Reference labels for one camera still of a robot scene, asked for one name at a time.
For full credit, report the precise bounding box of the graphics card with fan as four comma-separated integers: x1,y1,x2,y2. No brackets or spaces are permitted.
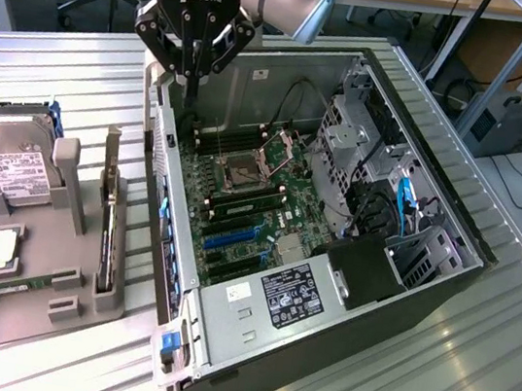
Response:
82,123,142,298

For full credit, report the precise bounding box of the black RAM slot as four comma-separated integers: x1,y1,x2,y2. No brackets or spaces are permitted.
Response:
194,115,263,145
195,125,265,157
196,130,266,163
208,182,285,220
195,121,264,151
204,172,280,208
206,177,283,215

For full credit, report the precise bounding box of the socket locking lever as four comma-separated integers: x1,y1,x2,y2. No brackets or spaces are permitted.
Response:
209,117,232,164

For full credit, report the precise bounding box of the open socket cover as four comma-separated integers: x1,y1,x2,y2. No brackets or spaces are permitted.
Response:
250,124,302,183

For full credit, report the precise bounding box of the CPU socket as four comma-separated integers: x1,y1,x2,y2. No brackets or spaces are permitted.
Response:
214,148,269,197

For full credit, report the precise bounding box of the silver metal drive cage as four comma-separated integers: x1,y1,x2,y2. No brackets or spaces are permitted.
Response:
299,89,423,245

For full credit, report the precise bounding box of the green RAM stick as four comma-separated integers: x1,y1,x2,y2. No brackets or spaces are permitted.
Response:
0,264,58,307
212,187,287,228

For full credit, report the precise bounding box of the green motherboard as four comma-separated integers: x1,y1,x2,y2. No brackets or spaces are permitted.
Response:
157,112,349,309

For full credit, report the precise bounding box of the blue expansion slot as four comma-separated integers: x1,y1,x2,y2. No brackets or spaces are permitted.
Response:
202,225,260,259

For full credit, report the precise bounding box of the silver chipset heatsink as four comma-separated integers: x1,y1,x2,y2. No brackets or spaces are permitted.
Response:
272,233,315,268

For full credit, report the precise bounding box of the black slanted pole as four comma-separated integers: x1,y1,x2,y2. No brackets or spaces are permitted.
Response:
421,0,497,99

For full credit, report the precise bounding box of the grey parts rack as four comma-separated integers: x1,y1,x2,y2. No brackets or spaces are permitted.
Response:
0,125,151,384

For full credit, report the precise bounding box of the black plastic shroud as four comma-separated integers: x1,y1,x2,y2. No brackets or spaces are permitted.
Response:
301,226,416,322

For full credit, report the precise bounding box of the grey equipment box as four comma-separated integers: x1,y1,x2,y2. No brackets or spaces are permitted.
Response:
458,86,522,164

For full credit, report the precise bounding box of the grey power supply unit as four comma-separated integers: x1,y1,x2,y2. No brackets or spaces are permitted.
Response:
174,235,358,388

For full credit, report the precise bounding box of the perforated metal disk bay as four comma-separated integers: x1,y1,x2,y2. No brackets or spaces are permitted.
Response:
377,217,473,300

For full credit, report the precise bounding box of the blue case latch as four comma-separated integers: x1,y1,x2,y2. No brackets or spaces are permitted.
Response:
157,330,183,357

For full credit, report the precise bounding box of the open black PC case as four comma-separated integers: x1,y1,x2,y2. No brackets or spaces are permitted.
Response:
93,15,522,391

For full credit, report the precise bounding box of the long black wire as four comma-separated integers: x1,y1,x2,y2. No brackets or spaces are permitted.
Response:
269,73,332,135

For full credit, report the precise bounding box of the looped black wire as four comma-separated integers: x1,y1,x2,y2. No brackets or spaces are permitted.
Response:
173,107,202,142

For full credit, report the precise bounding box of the black power cable bundle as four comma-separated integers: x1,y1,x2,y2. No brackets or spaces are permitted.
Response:
339,134,415,245

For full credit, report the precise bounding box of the coiled black cable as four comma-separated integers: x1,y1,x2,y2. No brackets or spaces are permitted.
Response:
442,74,479,115

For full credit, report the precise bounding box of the blue SATA wire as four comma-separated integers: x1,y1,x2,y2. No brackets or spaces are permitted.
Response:
389,174,426,242

